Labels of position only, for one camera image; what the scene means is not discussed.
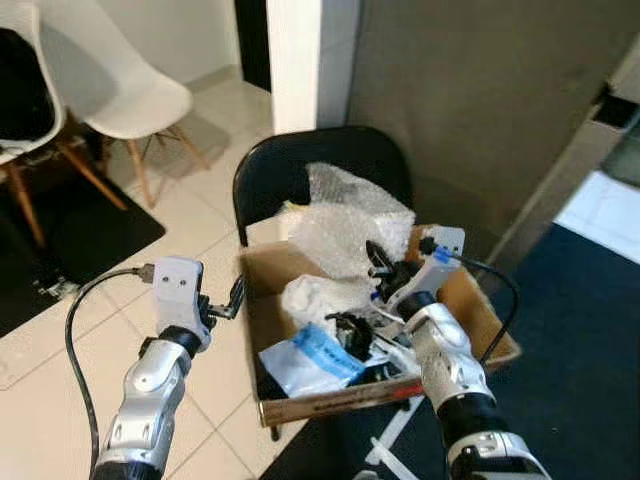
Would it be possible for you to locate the clear bubble wrap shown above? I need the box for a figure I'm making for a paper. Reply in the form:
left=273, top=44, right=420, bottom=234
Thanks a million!
left=278, top=161, right=417, bottom=283

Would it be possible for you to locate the white tape strip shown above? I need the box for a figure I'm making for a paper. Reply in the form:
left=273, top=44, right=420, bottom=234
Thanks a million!
left=364, top=394, right=427, bottom=468

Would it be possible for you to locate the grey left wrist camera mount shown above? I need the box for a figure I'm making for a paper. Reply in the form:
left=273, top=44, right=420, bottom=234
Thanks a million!
left=151, top=257, right=211, bottom=337

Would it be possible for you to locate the white pillar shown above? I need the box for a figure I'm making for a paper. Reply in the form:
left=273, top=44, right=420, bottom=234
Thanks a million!
left=264, top=0, right=362, bottom=137

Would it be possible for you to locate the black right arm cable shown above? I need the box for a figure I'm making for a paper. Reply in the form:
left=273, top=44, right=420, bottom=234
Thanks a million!
left=420, top=236, right=522, bottom=364

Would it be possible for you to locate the dark blue carpet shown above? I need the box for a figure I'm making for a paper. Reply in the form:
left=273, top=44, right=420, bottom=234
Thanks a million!
left=258, top=224, right=640, bottom=480

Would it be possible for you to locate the brown cardboard box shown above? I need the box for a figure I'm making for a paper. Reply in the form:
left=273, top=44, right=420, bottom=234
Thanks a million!
left=237, top=224, right=522, bottom=430

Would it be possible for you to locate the grey partition panel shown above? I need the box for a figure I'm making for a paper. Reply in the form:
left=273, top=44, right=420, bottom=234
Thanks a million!
left=344, top=0, right=640, bottom=269

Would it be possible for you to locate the black cloth bag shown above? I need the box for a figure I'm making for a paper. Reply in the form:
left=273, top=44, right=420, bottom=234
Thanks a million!
left=0, top=27, right=57, bottom=142

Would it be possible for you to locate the black floor mat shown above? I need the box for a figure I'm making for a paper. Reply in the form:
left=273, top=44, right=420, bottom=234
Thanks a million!
left=0, top=168, right=167, bottom=342

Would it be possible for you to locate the black folding chair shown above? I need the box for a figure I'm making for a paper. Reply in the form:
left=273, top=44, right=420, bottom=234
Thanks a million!
left=231, top=125, right=417, bottom=442

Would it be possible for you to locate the white crumpled plastic bag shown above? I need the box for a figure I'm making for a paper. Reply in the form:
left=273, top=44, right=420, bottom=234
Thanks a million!
left=281, top=274, right=378, bottom=333

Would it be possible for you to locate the black gadget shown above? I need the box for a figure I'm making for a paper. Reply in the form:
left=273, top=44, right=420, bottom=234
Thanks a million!
left=324, top=311, right=378, bottom=362

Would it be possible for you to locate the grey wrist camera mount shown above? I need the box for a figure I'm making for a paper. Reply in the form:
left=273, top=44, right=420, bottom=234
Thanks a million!
left=386, top=226, right=467, bottom=311
left=151, top=257, right=211, bottom=337

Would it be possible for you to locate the white pouch with blue label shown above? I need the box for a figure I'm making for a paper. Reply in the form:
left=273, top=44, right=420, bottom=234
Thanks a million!
left=257, top=321, right=368, bottom=400

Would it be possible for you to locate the white shell chair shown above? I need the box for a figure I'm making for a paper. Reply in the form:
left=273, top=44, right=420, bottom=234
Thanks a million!
left=38, top=0, right=212, bottom=208
left=0, top=0, right=128, bottom=248

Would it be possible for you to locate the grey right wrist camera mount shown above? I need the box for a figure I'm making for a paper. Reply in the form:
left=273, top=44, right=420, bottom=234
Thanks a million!
left=386, top=226, right=467, bottom=311

